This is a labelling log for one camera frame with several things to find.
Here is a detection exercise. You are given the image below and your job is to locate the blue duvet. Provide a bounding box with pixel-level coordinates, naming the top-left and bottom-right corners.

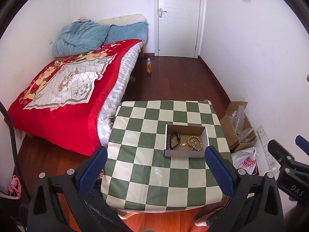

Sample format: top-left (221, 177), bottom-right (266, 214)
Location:
top-left (53, 19), bottom-right (110, 58)

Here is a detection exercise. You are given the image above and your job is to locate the open brown cardboard box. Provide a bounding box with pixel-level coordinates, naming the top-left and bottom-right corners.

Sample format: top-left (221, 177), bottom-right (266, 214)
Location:
top-left (219, 101), bottom-right (257, 153)

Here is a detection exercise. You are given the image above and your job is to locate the white door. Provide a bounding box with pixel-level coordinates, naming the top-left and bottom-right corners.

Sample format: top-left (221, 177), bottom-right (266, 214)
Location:
top-left (154, 0), bottom-right (206, 58)

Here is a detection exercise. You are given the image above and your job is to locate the blue pillow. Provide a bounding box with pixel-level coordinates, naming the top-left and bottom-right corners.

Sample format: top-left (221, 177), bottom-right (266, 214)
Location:
top-left (104, 22), bottom-right (148, 44)

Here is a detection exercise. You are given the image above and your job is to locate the red patterned bedspread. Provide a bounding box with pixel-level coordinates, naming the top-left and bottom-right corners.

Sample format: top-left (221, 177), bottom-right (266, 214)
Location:
top-left (8, 39), bottom-right (143, 156)

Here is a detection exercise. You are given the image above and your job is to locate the quilted white mattress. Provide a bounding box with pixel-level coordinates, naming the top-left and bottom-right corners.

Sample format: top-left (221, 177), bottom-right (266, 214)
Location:
top-left (97, 41), bottom-right (143, 148)

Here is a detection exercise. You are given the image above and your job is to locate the black wristband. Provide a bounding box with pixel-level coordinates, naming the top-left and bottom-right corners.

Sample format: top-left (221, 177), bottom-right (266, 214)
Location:
top-left (169, 132), bottom-right (181, 150)

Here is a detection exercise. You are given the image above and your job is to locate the small round floor object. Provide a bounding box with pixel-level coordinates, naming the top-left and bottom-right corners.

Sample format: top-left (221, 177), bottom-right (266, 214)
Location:
top-left (130, 76), bottom-right (136, 82)

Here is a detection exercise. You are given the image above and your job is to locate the small cardboard jewelry box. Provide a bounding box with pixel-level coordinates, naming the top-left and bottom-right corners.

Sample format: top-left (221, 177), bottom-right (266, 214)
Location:
top-left (163, 124), bottom-right (210, 158)

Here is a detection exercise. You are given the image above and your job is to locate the black cable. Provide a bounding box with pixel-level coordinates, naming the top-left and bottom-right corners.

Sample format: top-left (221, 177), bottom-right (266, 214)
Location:
top-left (0, 101), bottom-right (31, 232)

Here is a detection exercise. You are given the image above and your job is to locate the green white checkered tablecloth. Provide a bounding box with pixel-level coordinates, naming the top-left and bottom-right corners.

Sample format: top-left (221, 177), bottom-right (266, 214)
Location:
top-left (101, 100), bottom-right (231, 213)

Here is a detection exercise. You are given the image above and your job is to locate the white red plastic bag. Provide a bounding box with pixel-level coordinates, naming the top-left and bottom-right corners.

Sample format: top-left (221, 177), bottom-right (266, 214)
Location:
top-left (231, 147), bottom-right (257, 175)

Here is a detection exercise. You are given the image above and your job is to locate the pink object on floor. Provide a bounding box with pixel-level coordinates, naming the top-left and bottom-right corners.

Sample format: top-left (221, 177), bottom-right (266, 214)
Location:
top-left (7, 175), bottom-right (21, 199)

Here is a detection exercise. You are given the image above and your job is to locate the orange drink bottle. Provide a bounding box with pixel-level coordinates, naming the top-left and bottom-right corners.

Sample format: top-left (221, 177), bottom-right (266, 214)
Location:
top-left (146, 58), bottom-right (152, 73)

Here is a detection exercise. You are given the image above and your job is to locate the white power strip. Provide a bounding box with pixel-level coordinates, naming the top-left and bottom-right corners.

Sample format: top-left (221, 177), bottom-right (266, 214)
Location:
top-left (256, 125), bottom-right (278, 175)

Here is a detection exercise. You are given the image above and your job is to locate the wooden bead bracelet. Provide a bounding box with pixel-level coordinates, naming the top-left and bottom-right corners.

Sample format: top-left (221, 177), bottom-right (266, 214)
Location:
top-left (187, 136), bottom-right (203, 151)

